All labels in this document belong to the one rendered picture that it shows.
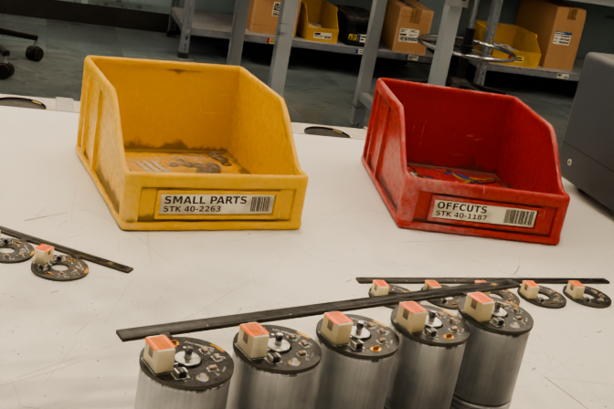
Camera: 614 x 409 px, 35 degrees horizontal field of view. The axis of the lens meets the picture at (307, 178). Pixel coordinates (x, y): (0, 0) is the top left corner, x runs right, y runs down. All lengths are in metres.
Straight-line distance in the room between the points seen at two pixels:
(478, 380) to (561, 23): 4.56
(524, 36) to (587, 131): 4.30
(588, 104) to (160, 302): 0.36
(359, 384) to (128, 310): 0.16
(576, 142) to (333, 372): 0.44
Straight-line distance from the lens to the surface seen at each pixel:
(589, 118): 0.69
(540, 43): 4.92
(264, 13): 4.34
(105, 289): 0.43
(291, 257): 0.49
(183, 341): 0.27
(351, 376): 0.28
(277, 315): 0.29
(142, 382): 0.26
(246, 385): 0.27
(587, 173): 0.68
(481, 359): 0.32
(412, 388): 0.31
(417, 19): 4.50
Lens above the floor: 0.94
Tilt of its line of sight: 19 degrees down
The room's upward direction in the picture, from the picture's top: 10 degrees clockwise
